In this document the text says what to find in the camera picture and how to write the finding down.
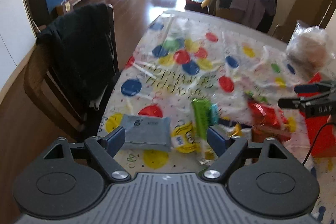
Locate red noodle snack bag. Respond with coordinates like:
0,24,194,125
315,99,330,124
247,99,291,138

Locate red cardboard box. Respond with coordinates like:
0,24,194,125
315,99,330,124
299,73,335,157

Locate grey blue snack packet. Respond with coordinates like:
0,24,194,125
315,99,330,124
120,115,171,152

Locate yellow snack packet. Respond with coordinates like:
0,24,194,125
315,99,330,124
171,122,196,153

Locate green white snack packet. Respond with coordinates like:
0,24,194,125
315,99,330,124
191,98,219,140

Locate clear bag of food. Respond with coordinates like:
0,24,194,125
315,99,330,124
285,20,335,75

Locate colourful birthday plastic tablecloth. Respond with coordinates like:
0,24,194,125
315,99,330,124
96,11,336,224

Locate wooden chair with black jacket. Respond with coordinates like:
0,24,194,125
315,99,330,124
23,3,121,141

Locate white sideboard cabinet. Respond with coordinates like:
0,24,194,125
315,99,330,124
0,0,36,100

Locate black cable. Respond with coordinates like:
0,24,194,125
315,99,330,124
301,121,336,166

